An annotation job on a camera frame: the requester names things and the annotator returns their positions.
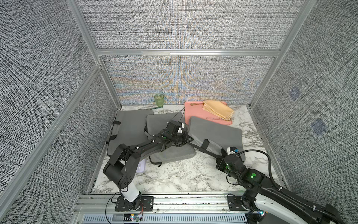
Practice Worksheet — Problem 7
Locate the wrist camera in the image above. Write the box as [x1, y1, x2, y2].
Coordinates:
[178, 123, 187, 134]
[226, 147, 239, 155]

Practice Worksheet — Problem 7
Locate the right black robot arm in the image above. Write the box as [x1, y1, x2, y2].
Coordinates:
[216, 154, 343, 224]

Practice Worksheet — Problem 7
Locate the green glass cup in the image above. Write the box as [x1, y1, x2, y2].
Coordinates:
[154, 93, 165, 107]

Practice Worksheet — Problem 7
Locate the folded yellow cloth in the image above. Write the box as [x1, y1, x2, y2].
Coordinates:
[202, 100, 235, 121]

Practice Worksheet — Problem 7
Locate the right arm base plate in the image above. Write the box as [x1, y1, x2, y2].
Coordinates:
[227, 194, 246, 211]

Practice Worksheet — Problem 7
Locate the lilac computer mouse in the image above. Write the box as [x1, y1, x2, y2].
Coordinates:
[136, 159, 146, 174]

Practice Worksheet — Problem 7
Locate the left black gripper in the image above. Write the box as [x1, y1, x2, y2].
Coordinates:
[170, 131, 194, 147]

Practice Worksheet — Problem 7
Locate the aluminium front rail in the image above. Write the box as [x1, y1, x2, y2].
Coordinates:
[71, 192, 249, 224]

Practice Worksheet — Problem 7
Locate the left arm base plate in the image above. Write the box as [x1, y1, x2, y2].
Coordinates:
[115, 196, 154, 212]

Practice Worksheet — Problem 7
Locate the pink laptop sleeve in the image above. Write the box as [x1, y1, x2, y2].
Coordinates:
[184, 101, 232, 126]

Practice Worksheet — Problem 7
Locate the grey laptop bag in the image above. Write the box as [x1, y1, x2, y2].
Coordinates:
[188, 117, 243, 162]
[145, 112, 196, 166]
[106, 110, 154, 157]

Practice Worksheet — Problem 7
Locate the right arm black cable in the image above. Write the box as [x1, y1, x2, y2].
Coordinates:
[237, 149, 346, 224]

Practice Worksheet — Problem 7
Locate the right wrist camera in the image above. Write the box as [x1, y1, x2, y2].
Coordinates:
[226, 147, 239, 155]

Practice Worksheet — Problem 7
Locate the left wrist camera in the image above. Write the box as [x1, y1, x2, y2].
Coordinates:
[178, 123, 187, 134]

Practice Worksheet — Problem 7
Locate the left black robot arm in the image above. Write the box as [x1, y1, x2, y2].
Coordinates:
[103, 120, 194, 211]

